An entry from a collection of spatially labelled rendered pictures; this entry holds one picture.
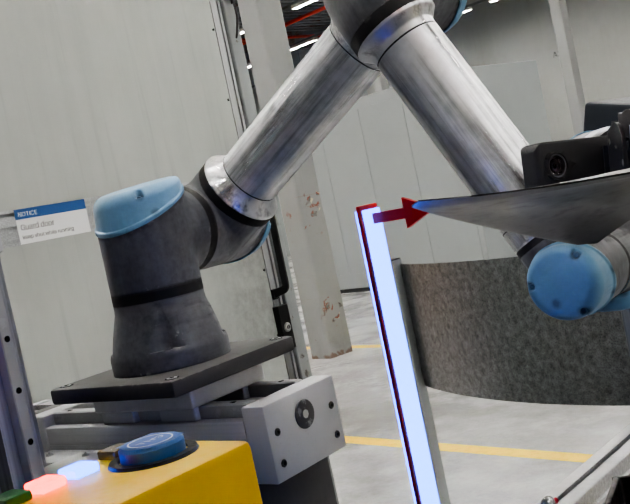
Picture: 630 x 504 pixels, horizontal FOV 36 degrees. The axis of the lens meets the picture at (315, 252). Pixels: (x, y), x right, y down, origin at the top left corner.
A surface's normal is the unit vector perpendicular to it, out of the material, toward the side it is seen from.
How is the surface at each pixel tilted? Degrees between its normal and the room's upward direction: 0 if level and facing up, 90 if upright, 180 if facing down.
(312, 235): 90
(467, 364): 90
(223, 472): 90
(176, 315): 72
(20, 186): 89
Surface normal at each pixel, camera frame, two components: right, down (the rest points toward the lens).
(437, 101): -0.47, 0.11
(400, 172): -0.74, 0.19
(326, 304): 0.66, -0.07
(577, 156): 0.45, -0.04
